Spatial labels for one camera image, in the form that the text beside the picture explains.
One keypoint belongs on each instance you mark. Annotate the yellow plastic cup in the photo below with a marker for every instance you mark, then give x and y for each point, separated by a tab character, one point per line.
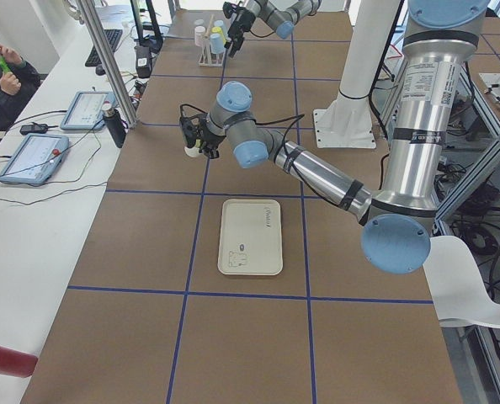
218	30

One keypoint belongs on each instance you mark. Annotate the black power adapter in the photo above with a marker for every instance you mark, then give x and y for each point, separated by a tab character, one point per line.
33	128

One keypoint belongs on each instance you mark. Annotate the near blue teach pendant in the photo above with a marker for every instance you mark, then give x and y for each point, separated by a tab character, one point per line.
36	159

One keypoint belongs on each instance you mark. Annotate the green plastic tool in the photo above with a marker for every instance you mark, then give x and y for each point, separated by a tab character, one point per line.
4	65

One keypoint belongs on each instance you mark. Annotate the white chair at right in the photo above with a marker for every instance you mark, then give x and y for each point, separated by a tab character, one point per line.
456	286

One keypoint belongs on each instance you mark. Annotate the cream plastic tray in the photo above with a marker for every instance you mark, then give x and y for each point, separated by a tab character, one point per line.
250	238

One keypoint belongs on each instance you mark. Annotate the pale green plastic cup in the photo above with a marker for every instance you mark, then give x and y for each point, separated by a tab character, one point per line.
192	151

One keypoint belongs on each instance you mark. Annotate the person in black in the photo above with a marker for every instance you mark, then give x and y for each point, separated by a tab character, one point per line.
16	87

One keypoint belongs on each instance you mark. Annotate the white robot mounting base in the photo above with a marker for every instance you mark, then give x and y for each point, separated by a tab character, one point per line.
347	122

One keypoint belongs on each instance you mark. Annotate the blue teach pendant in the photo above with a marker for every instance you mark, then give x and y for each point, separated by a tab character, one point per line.
36	159
85	111

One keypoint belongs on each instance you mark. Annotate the red bottle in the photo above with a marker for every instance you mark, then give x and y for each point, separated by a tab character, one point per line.
16	363

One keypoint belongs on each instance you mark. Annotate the white wire cup rack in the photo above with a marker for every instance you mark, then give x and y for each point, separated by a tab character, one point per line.
207	58

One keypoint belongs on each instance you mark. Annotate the aluminium frame post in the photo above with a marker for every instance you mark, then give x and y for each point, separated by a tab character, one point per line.
106	55

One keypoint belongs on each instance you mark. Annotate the black water bottle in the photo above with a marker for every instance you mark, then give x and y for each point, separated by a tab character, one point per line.
114	124

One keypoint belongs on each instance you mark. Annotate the far blue teach pendant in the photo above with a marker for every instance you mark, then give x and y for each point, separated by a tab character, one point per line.
85	111

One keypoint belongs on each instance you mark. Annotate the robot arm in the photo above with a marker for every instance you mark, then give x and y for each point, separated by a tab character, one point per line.
397	219
281	22

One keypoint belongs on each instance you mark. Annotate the pink plastic cup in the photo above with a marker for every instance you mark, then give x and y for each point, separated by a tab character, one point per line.
199	34

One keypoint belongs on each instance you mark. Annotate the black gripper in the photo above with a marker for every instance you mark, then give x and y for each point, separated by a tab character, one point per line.
206	135
237	23

